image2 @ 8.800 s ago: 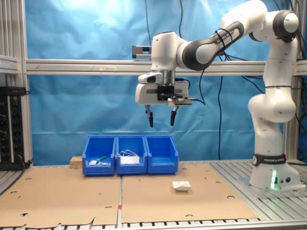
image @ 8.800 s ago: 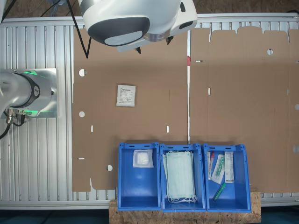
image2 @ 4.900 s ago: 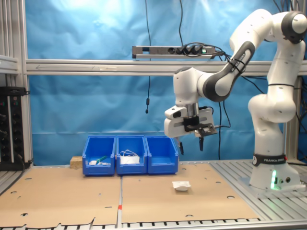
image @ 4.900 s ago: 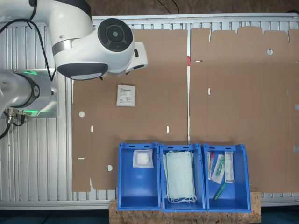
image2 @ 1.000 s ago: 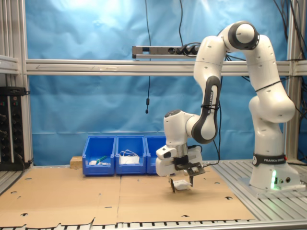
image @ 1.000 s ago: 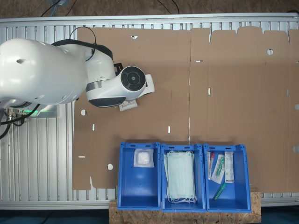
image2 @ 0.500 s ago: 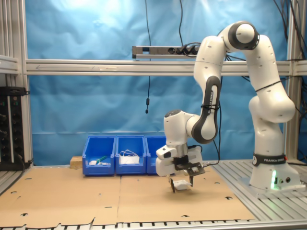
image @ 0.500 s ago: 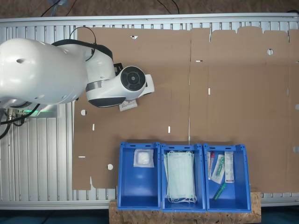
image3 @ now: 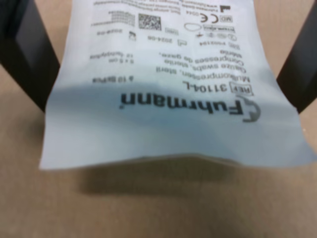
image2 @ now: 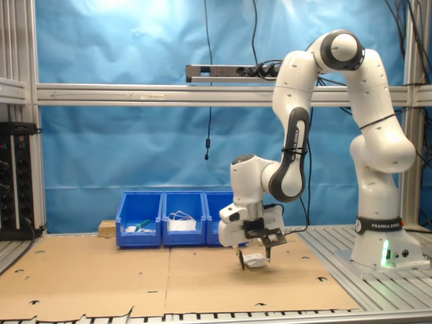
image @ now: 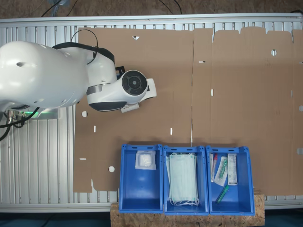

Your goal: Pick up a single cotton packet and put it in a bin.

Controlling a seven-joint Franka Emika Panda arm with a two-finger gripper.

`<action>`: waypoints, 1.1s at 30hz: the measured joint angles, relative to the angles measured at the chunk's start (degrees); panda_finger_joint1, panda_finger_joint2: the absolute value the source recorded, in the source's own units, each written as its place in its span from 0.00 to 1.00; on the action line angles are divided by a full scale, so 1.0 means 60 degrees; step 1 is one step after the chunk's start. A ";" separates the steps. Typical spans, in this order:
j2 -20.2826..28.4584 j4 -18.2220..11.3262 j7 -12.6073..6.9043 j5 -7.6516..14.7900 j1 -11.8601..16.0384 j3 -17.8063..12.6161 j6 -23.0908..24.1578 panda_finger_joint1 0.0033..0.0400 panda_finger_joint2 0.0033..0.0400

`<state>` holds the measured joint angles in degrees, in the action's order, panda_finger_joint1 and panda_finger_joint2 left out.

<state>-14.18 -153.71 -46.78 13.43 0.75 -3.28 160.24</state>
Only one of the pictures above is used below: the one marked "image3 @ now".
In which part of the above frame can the white printed gauze packet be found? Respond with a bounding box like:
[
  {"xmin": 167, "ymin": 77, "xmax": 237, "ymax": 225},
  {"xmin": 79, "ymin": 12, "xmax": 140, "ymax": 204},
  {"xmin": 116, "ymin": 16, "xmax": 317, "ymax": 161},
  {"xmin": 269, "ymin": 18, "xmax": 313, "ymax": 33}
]
[{"xmin": 39, "ymin": 0, "xmax": 317, "ymax": 172}]

